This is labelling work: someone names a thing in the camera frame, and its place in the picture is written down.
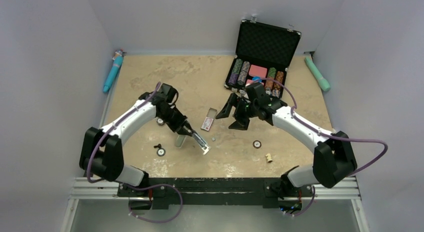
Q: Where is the blue cylindrical toy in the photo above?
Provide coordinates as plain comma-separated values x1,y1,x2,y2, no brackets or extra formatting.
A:
102,49,125,93

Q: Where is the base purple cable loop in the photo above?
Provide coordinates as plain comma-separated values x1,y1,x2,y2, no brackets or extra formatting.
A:
127,185,184,224

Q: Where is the black poker chip case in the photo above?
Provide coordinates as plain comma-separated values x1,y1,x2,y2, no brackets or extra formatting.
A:
224,20,302,98

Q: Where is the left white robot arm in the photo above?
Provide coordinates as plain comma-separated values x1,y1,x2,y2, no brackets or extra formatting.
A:
79,83,194,196

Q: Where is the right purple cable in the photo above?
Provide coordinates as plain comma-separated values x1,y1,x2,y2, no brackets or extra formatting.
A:
255,78,389,178

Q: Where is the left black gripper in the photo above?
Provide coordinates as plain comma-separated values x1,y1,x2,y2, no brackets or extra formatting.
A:
157,108,193,137

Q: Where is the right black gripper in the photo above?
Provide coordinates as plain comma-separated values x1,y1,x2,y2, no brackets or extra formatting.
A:
216,92,259,130

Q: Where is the green cylindrical toy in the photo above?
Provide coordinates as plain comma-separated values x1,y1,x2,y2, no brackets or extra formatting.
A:
304,57,331,92

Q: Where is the red staple box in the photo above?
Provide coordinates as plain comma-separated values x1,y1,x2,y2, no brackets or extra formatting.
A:
200,108,218,131

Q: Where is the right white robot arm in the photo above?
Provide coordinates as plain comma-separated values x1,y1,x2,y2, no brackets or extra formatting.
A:
216,83,358,195

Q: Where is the cream chess piece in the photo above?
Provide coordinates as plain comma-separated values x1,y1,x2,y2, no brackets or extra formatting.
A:
265,153,273,163

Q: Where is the black white poker chip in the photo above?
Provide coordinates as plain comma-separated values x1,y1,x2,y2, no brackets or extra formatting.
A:
156,148,166,157

